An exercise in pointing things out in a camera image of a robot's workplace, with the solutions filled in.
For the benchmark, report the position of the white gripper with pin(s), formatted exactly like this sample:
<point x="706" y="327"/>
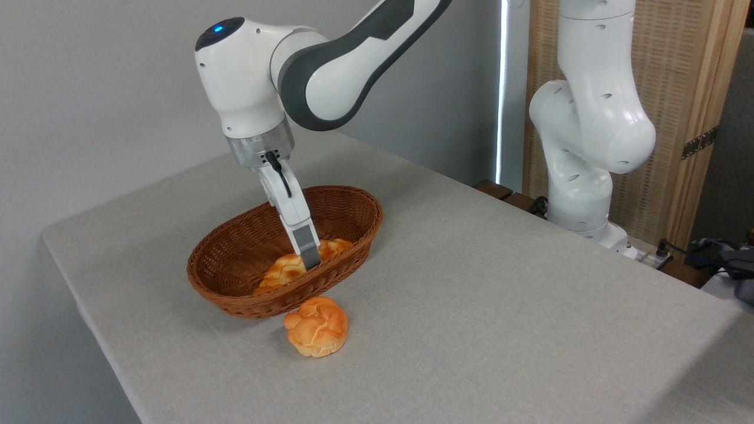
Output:
<point x="290" y="203"/>

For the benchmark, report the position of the long braided bread loaf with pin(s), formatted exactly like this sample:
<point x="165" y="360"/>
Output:
<point x="283" y="271"/>

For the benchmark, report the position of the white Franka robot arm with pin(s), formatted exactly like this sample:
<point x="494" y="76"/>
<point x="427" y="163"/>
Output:
<point x="247" y="76"/>

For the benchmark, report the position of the round knotted bread bun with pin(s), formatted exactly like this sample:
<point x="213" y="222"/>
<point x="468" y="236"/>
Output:
<point x="317" y="330"/>

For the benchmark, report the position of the brown oval wicker basket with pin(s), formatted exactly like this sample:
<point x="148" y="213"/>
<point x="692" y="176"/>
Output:
<point x="235" y="259"/>

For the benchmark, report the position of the grey linen tablecloth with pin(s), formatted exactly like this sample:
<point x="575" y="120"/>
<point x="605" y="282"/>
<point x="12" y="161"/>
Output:
<point x="500" y="306"/>

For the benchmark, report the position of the bright vertical light strip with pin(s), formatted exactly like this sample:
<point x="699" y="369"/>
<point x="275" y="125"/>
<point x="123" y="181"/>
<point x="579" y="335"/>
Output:
<point x="502" y="88"/>

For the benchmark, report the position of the white power strip with plug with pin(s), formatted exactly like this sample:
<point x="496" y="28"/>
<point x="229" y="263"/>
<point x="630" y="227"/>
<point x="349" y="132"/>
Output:
<point x="648" y="256"/>

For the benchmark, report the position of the wooden rattan folding screen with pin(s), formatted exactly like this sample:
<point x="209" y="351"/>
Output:
<point x="677" y="88"/>

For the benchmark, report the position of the metal screen hinge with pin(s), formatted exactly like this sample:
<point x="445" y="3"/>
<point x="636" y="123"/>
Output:
<point x="700" y="143"/>

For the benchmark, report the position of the dark grey bag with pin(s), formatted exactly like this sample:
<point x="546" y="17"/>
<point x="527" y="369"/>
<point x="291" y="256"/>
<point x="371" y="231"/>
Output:
<point x="733" y="265"/>

